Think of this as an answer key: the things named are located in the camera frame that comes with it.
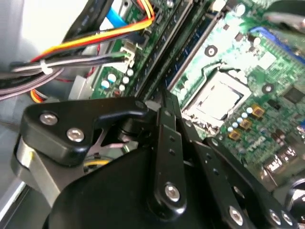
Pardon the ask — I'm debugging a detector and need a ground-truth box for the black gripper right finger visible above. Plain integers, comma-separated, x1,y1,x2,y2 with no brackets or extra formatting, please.
168,92,299,229

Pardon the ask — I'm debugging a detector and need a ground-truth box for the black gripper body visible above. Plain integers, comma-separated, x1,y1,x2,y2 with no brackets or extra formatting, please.
47,146,229,229

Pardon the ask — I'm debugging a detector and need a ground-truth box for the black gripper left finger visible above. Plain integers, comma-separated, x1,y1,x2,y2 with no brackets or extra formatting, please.
19,90,188,216

